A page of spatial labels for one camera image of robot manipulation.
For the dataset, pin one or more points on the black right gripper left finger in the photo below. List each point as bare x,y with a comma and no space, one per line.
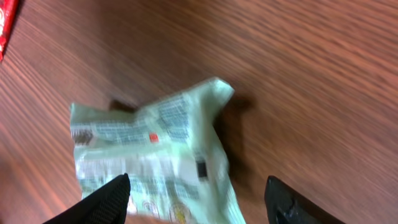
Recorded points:
107,205

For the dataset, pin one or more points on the red coffee stick sachet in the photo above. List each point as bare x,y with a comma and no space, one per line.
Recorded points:
8,12

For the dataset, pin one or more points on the teal snack packet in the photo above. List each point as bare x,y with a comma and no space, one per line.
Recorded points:
175,161

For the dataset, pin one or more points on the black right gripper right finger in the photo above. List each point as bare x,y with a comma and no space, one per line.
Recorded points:
286,206

